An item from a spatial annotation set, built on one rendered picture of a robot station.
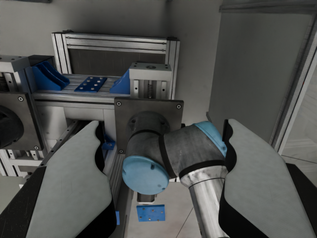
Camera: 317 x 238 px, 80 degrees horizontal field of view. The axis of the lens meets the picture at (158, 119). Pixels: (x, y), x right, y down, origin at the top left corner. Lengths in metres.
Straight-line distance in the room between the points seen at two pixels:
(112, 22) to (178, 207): 2.22
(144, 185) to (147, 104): 0.25
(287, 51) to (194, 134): 0.51
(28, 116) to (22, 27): 1.21
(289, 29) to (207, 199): 0.65
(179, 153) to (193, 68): 1.28
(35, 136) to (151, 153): 0.46
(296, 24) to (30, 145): 1.00
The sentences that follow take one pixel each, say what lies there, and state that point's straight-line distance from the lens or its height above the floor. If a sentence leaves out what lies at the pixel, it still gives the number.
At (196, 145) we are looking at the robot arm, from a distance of 0.44.
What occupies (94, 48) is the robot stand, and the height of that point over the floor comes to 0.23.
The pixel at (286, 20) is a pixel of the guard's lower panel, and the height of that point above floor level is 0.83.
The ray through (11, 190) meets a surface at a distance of 2.20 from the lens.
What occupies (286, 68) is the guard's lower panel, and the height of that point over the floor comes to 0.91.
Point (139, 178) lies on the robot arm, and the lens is 0.48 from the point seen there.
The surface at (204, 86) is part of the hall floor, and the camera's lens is 1.74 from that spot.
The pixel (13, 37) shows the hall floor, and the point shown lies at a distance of 1.94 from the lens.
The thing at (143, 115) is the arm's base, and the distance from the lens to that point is 0.60.
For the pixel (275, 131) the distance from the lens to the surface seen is 0.87.
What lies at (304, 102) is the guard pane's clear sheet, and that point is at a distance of 0.77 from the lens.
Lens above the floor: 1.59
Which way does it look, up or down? 61 degrees down
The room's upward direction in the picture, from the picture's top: 179 degrees clockwise
